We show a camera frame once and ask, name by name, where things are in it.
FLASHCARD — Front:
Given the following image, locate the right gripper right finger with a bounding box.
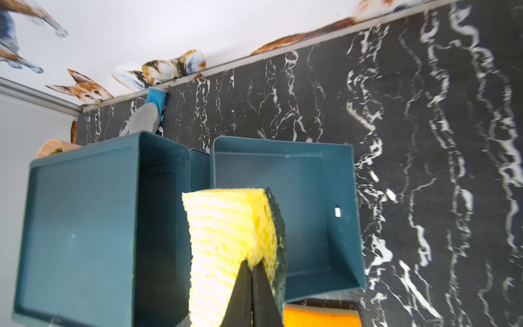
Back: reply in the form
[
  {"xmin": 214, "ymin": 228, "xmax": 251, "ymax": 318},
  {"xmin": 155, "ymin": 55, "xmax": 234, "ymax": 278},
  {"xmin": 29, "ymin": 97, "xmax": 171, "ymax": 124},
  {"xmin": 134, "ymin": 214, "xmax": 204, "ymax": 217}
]
[{"xmin": 251, "ymin": 262, "xmax": 283, "ymax": 327}]

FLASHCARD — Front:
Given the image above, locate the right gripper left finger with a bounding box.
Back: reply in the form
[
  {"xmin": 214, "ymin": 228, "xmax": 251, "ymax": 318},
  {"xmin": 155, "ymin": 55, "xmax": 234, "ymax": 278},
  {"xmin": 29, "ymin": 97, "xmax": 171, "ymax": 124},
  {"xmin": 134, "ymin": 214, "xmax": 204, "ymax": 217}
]
[{"xmin": 221, "ymin": 260, "xmax": 252, "ymax": 327}]

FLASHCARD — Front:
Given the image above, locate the orange sponge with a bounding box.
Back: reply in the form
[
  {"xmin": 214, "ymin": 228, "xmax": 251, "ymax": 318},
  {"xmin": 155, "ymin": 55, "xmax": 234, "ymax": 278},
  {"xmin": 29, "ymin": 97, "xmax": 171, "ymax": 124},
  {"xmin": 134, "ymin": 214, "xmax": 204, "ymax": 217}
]
[{"xmin": 283, "ymin": 304, "xmax": 362, "ymax": 327}]

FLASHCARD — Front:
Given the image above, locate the yellow green sponge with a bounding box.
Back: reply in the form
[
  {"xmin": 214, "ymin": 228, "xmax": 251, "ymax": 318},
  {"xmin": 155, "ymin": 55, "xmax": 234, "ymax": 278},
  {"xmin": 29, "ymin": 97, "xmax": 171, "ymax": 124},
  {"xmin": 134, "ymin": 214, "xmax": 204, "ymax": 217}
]
[{"xmin": 182, "ymin": 187, "xmax": 288, "ymax": 326}]

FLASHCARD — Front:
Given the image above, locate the teal pulled-out drawer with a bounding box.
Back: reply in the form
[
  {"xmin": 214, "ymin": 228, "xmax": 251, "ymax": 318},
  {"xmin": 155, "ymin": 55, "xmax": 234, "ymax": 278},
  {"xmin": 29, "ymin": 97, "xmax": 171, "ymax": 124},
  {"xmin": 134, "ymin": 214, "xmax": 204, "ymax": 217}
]
[{"xmin": 211, "ymin": 136, "xmax": 366, "ymax": 302}]

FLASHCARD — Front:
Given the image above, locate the teal drawer cabinet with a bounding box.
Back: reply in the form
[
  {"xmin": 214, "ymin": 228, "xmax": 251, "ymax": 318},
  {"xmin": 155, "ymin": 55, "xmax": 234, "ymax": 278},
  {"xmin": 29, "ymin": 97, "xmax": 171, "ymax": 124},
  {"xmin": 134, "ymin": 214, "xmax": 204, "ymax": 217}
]
[{"xmin": 12, "ymin": 132, "xmax": 210, "ymax": 326}]

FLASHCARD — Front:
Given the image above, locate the grey work glove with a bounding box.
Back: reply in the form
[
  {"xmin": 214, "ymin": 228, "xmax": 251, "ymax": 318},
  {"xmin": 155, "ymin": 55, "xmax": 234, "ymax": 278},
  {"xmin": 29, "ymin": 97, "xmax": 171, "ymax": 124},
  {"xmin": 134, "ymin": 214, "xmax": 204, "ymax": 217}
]
[{"xmin": 119, "ymin": 89, "xmax": 167, "ymax": 137}]

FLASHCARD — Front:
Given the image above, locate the pink pot with green plant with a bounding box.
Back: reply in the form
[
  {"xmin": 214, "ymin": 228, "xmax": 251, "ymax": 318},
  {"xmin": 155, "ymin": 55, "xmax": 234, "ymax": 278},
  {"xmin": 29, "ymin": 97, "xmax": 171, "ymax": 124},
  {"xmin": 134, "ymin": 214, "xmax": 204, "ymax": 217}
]
[{"xmin": 36, "ymin": 139, "xmax": 81, "ymax": 159}]

